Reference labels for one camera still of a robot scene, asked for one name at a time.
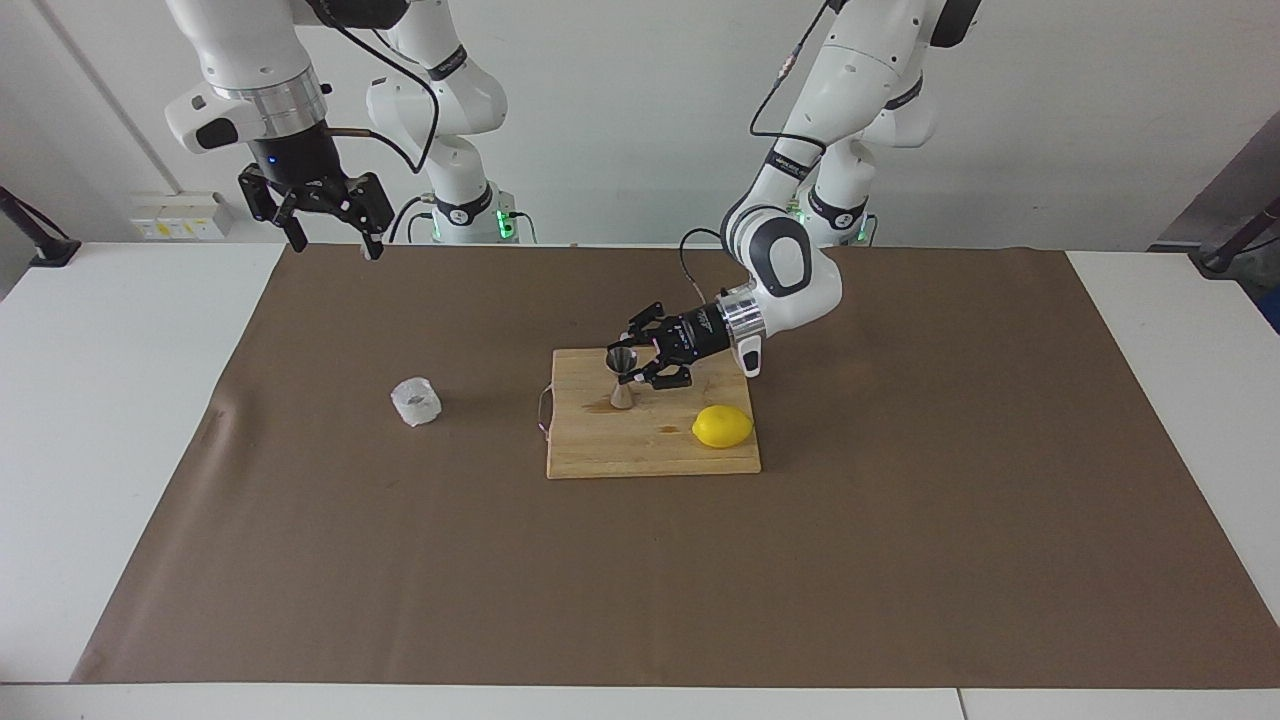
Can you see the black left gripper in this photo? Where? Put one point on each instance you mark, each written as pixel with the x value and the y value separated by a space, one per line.
pixel 695 335

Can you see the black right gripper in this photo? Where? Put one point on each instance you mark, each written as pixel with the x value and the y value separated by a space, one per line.
pixel 295 165

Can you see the steel double jigger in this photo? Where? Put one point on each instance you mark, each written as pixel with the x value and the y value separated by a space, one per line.
pixel 622 395

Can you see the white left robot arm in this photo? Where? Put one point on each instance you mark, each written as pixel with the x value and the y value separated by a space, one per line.
pixel 850 60

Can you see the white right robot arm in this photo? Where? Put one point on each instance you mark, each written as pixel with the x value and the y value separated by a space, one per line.
pixel 250 50

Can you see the yellow lemon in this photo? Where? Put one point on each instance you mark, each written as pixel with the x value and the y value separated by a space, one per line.
pixel 722 427

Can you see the wooden cutting board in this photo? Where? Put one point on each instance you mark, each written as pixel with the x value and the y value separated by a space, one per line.
pixel 620 450

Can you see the black clamp stand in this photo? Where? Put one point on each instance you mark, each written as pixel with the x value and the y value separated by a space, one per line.
pixel 1215 262
pixel 50 250

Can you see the brown paper table mat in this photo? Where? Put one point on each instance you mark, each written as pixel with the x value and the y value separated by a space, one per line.
pixel 900 550

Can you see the white wall outlet box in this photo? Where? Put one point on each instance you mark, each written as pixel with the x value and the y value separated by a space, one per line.
pixel 180 225

